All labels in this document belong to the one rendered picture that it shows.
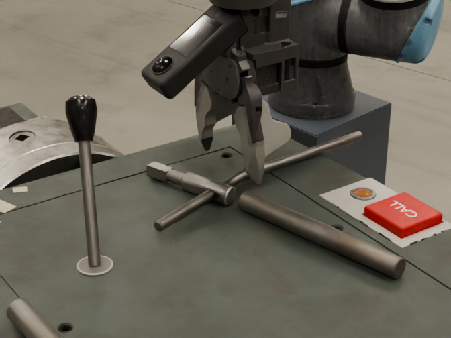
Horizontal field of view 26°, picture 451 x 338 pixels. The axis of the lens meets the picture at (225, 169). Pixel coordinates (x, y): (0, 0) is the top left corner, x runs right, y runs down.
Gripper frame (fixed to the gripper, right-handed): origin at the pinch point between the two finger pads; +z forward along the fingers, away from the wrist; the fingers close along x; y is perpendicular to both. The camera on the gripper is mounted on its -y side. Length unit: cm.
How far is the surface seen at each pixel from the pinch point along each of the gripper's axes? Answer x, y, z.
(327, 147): -1.3, 13.9, 1.4
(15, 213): 6.1, -23.3, 2.3
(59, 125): 29.4, -7.3, 4.7
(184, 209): -5.9, -9.3, 0.5
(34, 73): 343, 118, 128
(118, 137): 255, 116, 128
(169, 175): 2.1, -6.3, 0.8
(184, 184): -0.5, -5.9, 0.9
